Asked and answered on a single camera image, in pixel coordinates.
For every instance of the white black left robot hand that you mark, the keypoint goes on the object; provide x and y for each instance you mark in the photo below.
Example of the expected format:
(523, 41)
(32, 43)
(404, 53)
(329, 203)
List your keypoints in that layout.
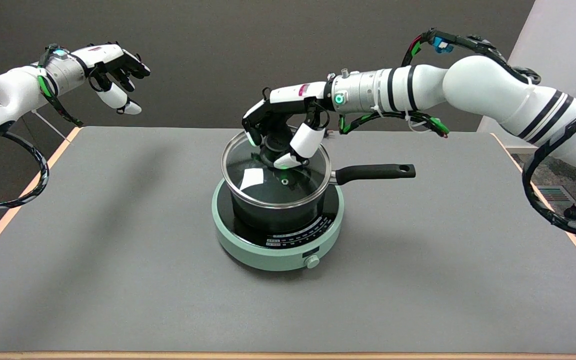
(103, 52)

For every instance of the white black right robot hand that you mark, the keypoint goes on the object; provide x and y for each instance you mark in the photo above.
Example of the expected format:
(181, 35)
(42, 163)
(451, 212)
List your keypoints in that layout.
(288, 93)

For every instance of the glass pot lid black knob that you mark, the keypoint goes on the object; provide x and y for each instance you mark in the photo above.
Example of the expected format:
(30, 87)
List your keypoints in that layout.
(240, 160)

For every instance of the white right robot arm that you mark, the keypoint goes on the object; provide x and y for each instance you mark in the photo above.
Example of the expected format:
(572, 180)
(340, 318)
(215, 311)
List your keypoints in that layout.
(483, 85)

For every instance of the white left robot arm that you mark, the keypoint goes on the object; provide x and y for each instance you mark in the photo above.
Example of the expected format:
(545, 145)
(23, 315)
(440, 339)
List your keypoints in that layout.
(13, 90)

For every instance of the thin white rod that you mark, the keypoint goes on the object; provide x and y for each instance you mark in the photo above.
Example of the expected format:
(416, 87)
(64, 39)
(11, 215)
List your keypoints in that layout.
(48, 125)

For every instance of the mint green induction cooker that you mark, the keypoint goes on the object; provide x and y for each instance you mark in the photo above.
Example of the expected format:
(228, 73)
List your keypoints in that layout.
(268, 255)

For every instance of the floor vent grille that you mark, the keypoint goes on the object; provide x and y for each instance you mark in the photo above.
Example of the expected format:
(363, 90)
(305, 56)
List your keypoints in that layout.
(558, 194)

